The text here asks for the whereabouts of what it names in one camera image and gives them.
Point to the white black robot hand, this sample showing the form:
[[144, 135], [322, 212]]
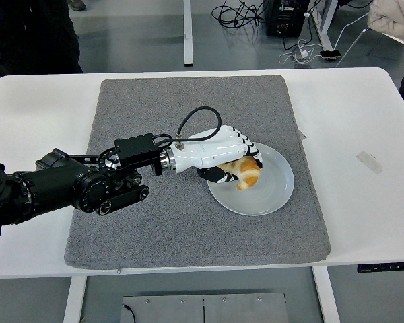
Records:
[[208, 151]]

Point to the golden croissant bread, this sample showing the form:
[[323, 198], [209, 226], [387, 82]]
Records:
[[249, 176]]

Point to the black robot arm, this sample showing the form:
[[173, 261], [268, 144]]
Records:
[[54, 181]]

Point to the round grey plate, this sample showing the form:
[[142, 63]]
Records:
[[272, 188]]

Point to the small grey mat tag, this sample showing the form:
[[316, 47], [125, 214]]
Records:
[[302, 134]]

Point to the grey fabric mat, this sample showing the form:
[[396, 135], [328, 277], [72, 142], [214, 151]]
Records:
[[155, 235]]

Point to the white table leg with foot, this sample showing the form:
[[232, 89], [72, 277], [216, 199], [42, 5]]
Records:
[[188, 33]]

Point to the black computer box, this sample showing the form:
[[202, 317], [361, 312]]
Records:
[[286, 18]]

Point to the black phone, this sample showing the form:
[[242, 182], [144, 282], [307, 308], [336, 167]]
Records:
[[330, 54]]

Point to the clear tape strip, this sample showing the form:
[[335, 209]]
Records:
[[369, 162]]

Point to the white slanted table leg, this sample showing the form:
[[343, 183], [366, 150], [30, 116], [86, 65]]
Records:
[[324, 27]]

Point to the black table control panel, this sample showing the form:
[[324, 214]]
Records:
[[387, 268]]

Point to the person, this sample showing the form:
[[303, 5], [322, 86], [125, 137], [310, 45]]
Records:
[[27, 30]]

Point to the beige padded jacket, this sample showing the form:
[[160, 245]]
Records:
[[394, 17]]

